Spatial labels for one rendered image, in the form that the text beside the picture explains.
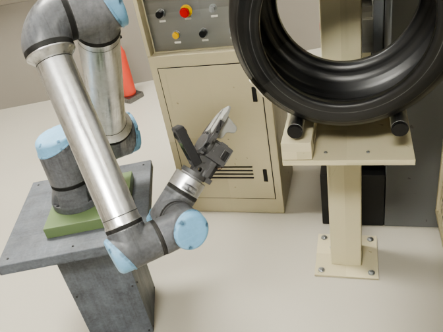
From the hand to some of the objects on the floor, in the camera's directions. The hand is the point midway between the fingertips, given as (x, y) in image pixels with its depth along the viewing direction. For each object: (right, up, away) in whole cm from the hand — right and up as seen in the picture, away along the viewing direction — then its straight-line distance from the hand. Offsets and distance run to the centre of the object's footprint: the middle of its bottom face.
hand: (225, 109), depth 125 cm
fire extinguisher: (-81, +44, +285) cm, 299 cm away
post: (+56, -57, +86) cm, 117 cm away
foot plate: (+56, -56, +86) cm, 117 cm away
